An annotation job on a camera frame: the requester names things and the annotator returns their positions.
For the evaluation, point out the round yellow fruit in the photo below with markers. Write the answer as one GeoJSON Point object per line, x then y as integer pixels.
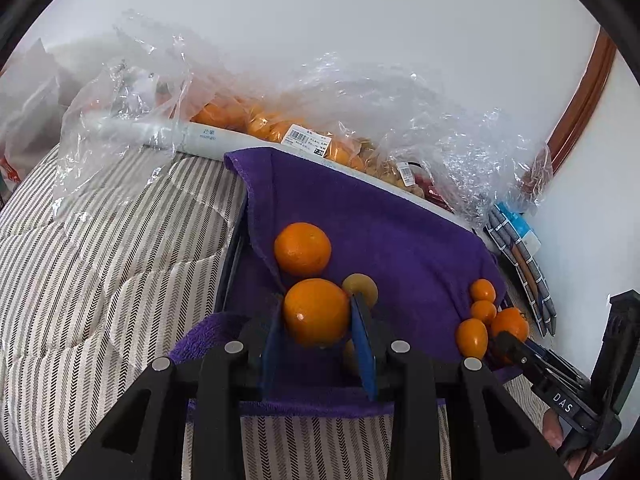
{"type": "Point", "coordinates": [362, 286]}
{"type": "Point", "coordinates": [349, 356]}

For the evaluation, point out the person's right hand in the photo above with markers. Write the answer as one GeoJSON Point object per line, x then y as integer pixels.
{"type": "Point", "coordinates": [555, 430]}

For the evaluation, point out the striped blanket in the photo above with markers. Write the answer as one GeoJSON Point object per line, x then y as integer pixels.
{"type": "Point", "coordinates": [100, 285]}

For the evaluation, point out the blue and white packet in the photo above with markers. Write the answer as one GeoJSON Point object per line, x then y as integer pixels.
{"type": "Point", "coordinates": [522, 230]}

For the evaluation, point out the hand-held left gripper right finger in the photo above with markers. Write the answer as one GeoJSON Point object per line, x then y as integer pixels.
{"type": "Point", "coordinates": [362, 352]}

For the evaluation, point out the orange mandarin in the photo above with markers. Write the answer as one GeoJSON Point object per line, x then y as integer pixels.
{"type": "Point", "coordinates": [512, 322]}

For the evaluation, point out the small orange kumquat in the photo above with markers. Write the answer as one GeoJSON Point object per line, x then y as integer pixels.
{"type": "Point", "coordinates": [483, 311]}
{"type": "Point", "coordinates": [482, 291]}
{"type": "Point", "coordinates": [471, 338]}

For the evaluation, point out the large orange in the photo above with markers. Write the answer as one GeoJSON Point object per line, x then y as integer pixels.
{"type": "Point", "coordinates": [302, 250]}
{"type": "Point", "coordinates": [315, 312]}

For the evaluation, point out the clear plastic bag with oranges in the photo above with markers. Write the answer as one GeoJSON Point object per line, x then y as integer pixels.
{"type": "Point", "coordinates": [280, 90]}

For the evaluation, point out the brown wooden frame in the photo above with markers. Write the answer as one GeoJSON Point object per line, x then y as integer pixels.
{"type": "Point", "coordinates": [585, 105]}

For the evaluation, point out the pile of bagged oranges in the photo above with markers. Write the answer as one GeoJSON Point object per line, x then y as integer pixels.
{"type": "Point", "coordinates": [260, 122]}

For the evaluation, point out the white paper bag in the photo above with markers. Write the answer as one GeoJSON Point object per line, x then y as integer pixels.
{"type": "Point", "coordinates": [35, 105]}

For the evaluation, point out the pile of bagged longans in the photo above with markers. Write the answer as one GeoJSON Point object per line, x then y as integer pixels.
{"type": "Point", "coordinates": [387, 170]}

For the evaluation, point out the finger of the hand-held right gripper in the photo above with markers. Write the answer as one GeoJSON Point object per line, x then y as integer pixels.
{"type": "Point", "coordinates": [520, 352]}
{"type": "Point", "coordinates": [617, 350]}

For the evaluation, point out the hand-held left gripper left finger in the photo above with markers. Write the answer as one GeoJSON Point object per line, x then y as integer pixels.
{"type": "Point", "coordinates": [270, 357]}

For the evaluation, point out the empty clear plastic bag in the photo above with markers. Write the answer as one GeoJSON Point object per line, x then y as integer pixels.
{"type": "Point", "coordinates": [115, 110]}

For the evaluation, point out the grey checked cloth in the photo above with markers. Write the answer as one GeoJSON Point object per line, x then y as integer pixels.
{"type": "Point", "coordinates": [530, 270]}

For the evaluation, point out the purple towel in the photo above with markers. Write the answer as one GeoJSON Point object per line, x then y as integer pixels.
{"type": "Point", "coordinates": [380, 240]}

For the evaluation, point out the bagged red fruit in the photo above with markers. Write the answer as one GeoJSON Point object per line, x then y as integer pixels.
{"type": "Point", "coordinates": [432, 192]}

